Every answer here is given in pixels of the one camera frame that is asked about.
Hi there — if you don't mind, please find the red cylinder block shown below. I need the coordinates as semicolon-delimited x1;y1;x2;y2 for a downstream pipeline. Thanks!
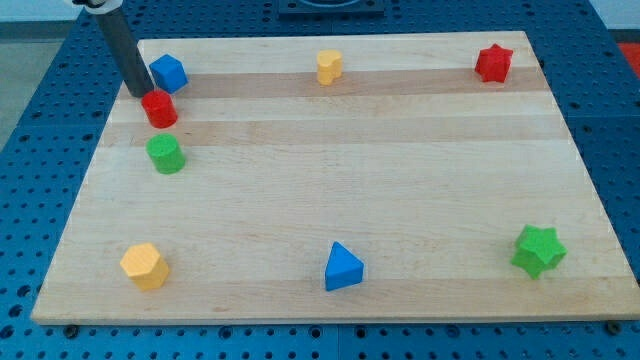
141;90;178;129

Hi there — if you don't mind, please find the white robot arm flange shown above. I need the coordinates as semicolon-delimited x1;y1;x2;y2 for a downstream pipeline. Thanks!
71;0;123;15

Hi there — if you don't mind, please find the blue cube block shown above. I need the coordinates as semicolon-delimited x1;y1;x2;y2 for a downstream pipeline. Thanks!
150;54;188;94

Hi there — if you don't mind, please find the wooden board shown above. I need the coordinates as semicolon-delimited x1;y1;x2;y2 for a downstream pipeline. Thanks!
32;31;639;325

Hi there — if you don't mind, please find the blue triangle block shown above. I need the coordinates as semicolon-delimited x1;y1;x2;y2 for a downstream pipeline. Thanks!
324;242;364;291

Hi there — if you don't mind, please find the yellow heart block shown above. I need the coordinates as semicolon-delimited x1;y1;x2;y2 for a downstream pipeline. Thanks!
316;49;343;86

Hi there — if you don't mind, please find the green cylinder block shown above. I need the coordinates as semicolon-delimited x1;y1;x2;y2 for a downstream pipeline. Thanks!
145;133;186;174

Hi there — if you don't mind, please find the yellow hexagon block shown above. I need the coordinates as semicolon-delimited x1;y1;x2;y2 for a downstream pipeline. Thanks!
120;243;170;291

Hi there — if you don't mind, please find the red star block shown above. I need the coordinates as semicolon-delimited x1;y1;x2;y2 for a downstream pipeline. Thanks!
475;43;514;83

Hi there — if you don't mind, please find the green star block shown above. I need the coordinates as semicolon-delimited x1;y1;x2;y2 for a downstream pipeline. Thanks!
510;224;568;279

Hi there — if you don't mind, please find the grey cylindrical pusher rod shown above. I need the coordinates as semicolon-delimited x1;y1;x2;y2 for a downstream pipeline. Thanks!
93;0;154;98

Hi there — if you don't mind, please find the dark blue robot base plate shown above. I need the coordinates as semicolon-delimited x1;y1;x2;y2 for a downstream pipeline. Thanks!
275;0;386;18

